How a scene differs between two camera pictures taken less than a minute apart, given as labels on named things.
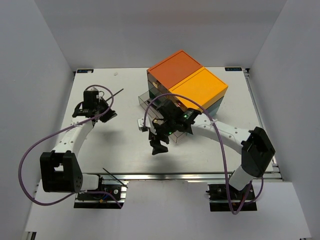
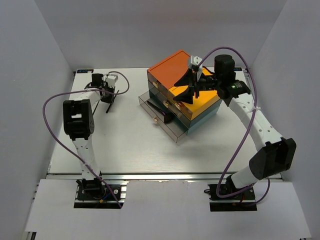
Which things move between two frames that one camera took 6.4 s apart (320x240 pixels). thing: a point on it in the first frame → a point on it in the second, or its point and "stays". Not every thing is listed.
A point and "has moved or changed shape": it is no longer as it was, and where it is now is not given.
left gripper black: (110, 114) → (112, 90)
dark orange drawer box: (171, 71) stays
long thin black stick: (116, 178) has moved or changed shape
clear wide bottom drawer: (150, 105) stays
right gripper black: (157, 148) → (188, 79)
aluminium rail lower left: (31, 235) stays
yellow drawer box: (203, 86) stays
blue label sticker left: (85, 70) stays
